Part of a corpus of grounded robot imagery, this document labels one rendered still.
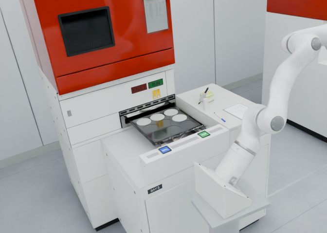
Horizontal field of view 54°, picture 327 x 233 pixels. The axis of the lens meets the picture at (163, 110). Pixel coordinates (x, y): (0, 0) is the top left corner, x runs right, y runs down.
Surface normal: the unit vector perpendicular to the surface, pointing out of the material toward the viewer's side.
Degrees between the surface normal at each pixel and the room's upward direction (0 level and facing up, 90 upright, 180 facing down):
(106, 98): 90
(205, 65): 90
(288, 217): 0
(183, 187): 90
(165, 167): 90
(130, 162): 0
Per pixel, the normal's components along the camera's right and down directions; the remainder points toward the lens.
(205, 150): 0.48, 0.36
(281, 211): -0.10, -0.89
